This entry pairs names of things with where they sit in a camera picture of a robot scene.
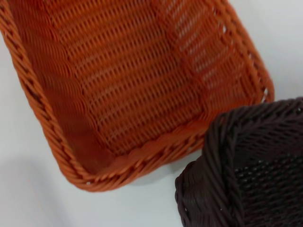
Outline dark brown woven plastic basket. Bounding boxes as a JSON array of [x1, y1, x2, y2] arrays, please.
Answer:
[[174, 96, 303, 227]]

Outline orange woven plastic basket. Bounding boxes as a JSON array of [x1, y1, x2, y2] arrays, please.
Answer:
[[0, 0, 275, 193]]

